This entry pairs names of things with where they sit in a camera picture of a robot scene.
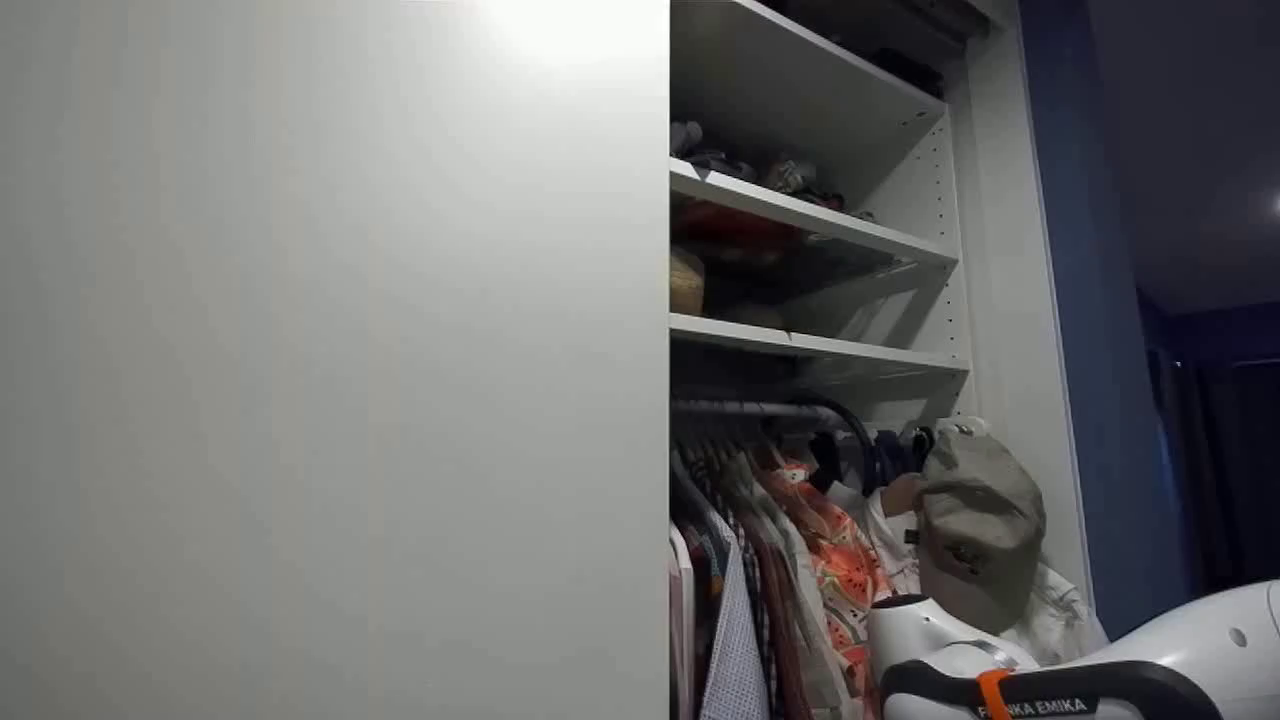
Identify metal clothes rail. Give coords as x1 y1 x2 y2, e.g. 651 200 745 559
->
668 396 871 447

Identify tan box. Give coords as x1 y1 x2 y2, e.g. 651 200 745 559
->
668 244 710 320

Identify dark clothes hangers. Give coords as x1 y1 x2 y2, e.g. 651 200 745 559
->
803 421 941 498

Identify blue curtain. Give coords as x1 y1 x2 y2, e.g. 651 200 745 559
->
1018 0 1192 641

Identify orange patterned garment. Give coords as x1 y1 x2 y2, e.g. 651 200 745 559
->
778 459 898 705

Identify white wardrobe sliding door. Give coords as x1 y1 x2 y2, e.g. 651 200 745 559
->
0 0 672 720

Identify khaki baseball cap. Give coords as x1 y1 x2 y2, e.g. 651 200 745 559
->
910 415 1054 641

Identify white wardrobe shelving unit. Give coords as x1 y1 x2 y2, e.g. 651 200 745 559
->
664 0 1019 451

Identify small items on shelf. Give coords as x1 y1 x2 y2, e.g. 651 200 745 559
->
668 117 848 212

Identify pale grey hanging garment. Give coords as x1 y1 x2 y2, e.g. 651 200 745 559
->
668 455 778 720

